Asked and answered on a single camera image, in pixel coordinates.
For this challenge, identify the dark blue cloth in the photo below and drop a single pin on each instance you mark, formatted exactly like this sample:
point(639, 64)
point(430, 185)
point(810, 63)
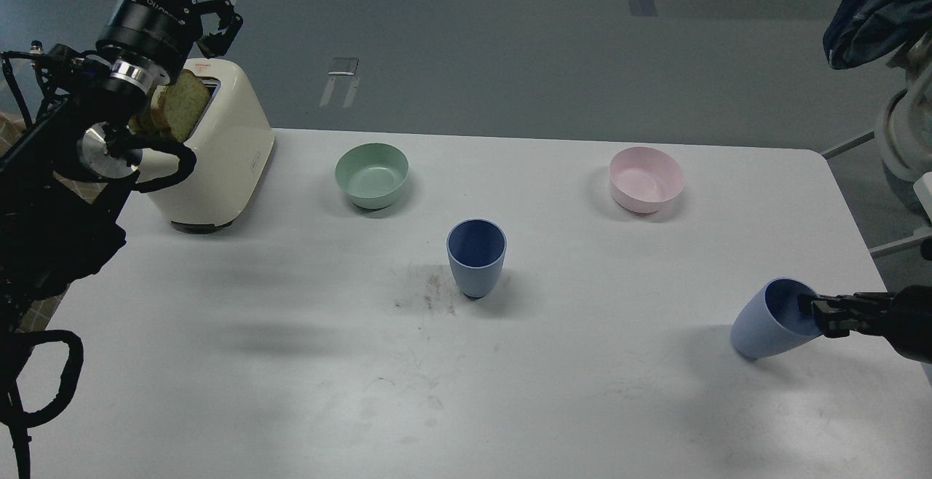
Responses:
point(863, 31)

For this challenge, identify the bread slice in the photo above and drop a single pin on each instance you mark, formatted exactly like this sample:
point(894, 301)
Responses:
point(182, 104)
point(143, 123)

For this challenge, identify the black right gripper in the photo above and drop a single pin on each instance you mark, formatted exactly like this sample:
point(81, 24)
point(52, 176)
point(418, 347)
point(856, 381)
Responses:
point(907, 317)

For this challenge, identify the pink bowl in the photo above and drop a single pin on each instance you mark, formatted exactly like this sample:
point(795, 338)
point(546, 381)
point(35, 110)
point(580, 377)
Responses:
point(644, 180)

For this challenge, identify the bread slice front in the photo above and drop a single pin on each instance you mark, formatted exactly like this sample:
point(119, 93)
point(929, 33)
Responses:
point(182, 104)

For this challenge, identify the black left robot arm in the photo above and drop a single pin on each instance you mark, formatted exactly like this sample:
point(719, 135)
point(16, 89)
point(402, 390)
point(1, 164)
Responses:
point(68, 176)

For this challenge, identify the bread slice back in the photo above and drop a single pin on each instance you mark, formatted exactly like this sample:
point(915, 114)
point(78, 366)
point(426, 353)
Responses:
point(143, 123)

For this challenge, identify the green bowl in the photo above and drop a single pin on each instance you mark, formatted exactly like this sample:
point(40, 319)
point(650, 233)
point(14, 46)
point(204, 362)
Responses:
point(373, 175)

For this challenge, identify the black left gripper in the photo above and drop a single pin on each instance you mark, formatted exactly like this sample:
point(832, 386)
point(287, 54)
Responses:
point(147, 42)

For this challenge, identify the blue cup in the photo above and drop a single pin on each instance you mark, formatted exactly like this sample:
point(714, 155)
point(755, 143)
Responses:
point(476, 249)
point(771, 322)

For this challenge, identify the white robot base right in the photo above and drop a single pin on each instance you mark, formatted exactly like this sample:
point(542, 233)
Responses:
point(903, 128)

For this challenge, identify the cream toaster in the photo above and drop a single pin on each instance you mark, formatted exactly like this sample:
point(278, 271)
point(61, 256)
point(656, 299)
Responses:
point(232, 141)

